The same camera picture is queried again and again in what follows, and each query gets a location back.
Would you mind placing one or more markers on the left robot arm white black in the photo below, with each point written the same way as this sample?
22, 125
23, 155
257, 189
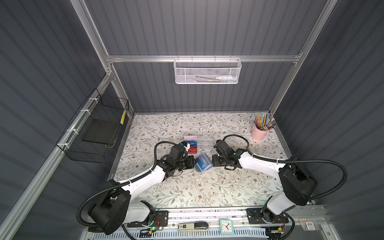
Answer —
114, 208

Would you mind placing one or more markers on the silver black device on rail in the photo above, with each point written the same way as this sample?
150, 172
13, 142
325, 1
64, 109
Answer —
193, 227

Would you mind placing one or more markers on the small clear packet with label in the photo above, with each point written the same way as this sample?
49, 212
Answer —
308, 224

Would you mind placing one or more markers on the left wrist camera white housing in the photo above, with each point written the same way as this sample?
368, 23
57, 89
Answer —
186, 145

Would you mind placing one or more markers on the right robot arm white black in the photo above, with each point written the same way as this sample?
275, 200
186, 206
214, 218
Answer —
297, 182

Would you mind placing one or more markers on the clear acrylic organizer box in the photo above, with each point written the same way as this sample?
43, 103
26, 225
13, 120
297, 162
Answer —
206, 141

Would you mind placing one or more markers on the red card in organizer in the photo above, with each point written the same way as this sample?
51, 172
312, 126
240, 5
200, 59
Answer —
193, 150

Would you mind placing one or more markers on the pens in white basket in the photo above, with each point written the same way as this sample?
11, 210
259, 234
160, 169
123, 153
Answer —
222, 79

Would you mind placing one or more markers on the blue leather card holder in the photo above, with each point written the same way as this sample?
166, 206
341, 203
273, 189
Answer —
203, 163

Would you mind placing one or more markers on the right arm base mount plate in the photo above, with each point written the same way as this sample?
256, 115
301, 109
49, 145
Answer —
261, 216

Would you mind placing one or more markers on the black stapler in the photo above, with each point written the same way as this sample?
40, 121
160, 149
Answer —
95, 230

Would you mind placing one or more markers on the small teal desk clock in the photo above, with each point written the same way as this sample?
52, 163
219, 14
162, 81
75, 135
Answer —
226, 227

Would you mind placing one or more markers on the black wire wall basket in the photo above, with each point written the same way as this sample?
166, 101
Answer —
101, 107

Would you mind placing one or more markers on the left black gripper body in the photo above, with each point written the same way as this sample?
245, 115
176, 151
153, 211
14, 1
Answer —
181, 165

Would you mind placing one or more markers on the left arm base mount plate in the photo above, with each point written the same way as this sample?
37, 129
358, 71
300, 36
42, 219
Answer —
157, 218

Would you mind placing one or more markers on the coloured pencils in cup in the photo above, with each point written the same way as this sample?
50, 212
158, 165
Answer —
264, 122

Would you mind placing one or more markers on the pink pencil cup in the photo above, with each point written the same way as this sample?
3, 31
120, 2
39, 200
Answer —
258, 135

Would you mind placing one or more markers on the black flat pad in basket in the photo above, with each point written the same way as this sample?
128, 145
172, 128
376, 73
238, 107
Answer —
101, 132

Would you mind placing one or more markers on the white wire mesh basket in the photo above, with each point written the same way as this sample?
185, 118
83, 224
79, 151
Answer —
186, 69

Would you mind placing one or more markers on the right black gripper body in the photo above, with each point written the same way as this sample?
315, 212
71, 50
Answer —
224, 159

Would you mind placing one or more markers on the pink card in organizer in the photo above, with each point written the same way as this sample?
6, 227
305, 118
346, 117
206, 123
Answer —
190, 137

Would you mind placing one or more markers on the yellow tag on basket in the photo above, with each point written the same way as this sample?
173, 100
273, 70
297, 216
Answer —
122, 120

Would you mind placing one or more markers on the floral patterned table mat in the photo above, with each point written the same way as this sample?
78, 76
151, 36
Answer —
151, 136

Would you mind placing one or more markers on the blue card in organizer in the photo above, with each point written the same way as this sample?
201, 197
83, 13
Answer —
192, 143

